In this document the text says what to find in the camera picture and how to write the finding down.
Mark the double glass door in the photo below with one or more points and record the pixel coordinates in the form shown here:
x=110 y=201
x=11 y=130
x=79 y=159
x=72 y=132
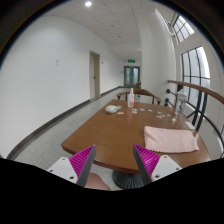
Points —
x=131 y=76

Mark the black table pedestal base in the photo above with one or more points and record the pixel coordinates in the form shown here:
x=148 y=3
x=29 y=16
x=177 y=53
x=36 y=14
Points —
x=127 y=181

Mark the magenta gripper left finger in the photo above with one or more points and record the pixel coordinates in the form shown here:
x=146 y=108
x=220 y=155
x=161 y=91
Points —
x=75 y=168

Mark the white pink spray bottle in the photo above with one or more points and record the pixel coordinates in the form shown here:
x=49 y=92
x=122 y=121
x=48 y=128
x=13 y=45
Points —
x=131 y=98

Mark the wooden handrail with black railing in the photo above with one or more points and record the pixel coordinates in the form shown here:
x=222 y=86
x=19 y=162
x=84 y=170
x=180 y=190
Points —
x=199 y=115

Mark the green exit sign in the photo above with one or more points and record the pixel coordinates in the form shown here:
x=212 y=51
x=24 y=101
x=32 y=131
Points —
x=131 y=61

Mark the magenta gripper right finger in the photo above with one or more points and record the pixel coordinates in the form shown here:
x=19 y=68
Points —
x=151 y=166

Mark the clear plastic water bottle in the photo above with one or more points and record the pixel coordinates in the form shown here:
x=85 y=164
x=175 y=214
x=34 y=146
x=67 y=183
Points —
x=181 y=100

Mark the arched black-framed window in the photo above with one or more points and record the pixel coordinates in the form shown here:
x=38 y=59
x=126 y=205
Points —
x=195 y=68

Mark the brown wooden table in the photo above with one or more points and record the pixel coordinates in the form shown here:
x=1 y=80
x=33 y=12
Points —
x=114 y=135

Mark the wooden chair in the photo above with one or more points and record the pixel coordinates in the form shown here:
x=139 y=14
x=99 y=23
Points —
x=142 y=92

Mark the white cloth bundle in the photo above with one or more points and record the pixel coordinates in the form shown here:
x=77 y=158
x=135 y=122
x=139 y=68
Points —
x=110 y=109

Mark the beige side door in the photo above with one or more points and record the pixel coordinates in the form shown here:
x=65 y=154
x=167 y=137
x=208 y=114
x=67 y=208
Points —
x=94 y=75

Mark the pink folded towel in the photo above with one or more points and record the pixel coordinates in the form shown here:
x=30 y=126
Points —
x=169 y=140

